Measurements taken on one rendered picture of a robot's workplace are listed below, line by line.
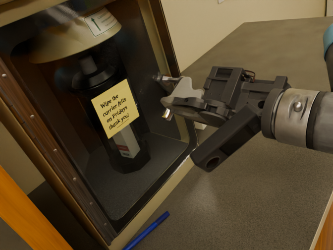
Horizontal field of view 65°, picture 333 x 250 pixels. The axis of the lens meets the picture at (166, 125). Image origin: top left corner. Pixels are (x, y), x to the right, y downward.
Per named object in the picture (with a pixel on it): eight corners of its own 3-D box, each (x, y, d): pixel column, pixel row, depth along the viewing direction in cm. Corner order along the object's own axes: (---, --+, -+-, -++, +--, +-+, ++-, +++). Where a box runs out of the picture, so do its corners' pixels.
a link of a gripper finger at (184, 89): (171, 78, 50) (213, 84, 45) (159, 106, 49) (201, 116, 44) (162, 70, 48) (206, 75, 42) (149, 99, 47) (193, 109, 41)
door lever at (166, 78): (152, 118, 52) (144, 113, 50) (172, 77, 54) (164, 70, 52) (173, 123, 48) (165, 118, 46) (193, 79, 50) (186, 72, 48)
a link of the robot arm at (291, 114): (310, 156, 36) (300, 136, 30) (277, 147, 39) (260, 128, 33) (326, 105, 37) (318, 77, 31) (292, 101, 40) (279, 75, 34)
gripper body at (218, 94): (226, 87, 48) (296, 94, 40) (210, 130, 46) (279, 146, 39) (207, 64, 42) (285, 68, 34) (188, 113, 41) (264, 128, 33)
